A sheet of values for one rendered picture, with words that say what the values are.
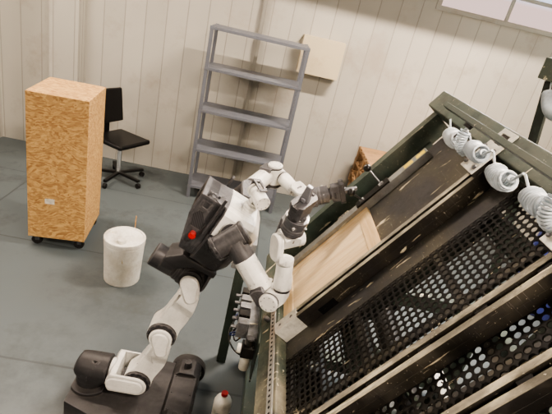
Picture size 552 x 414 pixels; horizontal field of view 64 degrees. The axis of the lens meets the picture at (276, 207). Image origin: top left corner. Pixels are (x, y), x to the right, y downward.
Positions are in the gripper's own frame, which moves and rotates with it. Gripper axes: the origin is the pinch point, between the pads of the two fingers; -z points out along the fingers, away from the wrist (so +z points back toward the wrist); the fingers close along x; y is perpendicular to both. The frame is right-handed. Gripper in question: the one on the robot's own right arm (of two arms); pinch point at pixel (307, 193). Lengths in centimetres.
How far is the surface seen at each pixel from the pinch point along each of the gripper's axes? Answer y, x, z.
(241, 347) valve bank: 2, -6, 89
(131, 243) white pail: -127, 41, 166
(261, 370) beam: 18, -16, 75
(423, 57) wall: -88, 393, 59
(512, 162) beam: 46, 37, -30
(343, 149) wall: -109, 340, 179
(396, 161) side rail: 2, 96, 24
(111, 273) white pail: -127, 26, 190
